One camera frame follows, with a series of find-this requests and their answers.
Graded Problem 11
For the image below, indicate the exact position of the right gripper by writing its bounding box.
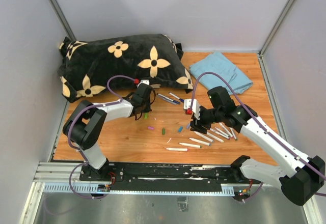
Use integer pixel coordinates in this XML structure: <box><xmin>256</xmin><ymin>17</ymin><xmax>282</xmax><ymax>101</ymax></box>
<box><xmin>190</xmin><ymin>105</ymin><xmax>224</xmax><ymax>134</ymax></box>

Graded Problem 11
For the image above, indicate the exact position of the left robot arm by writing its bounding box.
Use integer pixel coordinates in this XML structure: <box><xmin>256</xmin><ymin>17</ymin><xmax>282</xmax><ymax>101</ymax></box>
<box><xmin>63</xmin><ymin>81</ymin><xmax>156</xmax><ymax>181</ymax></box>

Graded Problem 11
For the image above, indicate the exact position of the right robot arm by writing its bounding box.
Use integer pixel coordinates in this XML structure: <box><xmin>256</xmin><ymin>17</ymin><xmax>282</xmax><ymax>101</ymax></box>
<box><xmin>184</xmin><ymin>87</ymin><xmax>325</xmax><ymax>206</ymax></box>

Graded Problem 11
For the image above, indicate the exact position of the dark blue cap marker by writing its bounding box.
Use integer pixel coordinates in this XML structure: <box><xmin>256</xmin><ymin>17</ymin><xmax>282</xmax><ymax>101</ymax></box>
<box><xmin>169</xmin><ymin>92</ymin><xmax>184</xmax><ymax>103</ymax></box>

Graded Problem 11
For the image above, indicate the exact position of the light blue folded cloth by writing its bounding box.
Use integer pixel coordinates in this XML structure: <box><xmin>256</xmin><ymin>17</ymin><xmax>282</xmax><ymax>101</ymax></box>
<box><xmin>189</xmin><ymin>52</ymin><xmax>253</xmax><ymax>95</ymax></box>

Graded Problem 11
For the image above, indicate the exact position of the black floral pillow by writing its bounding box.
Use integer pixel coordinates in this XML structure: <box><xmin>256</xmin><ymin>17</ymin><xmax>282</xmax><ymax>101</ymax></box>
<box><xmin>58</xmin><ymin>34</ymin><xmax>193</xmax><ymax>103</ymax></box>

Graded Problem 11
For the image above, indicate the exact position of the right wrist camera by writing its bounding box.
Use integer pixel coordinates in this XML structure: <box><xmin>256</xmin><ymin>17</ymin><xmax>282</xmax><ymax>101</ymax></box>
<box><xmin>183</xmin><ymin>99</ymin><xmax>200</xmax><ymax>120</ymax></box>

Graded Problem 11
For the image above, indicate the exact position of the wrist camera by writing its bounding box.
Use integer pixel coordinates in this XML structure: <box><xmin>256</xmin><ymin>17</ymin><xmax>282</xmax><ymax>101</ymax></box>
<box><xmin>139</xmin><ymin>79</ymin><xmax>150</xmax><ymax>85</ymax></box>
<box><xmin>183</xmin><ymin>99</ymin><xmax>200</xmax><ymax>120</ymax></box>

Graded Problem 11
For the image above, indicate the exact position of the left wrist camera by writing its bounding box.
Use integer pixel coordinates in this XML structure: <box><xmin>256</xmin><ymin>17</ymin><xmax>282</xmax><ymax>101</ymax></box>
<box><xmin>139</xmin><ymin>79</ymin><xmax>150</xmax><ymax>85</ymax></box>

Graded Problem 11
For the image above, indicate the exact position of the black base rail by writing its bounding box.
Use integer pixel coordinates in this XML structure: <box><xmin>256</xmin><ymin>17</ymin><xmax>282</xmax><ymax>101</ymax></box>
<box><xmin>79</xmin><ymin>162</ymin><xmax>259</xmax><ymax>193</ymax></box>

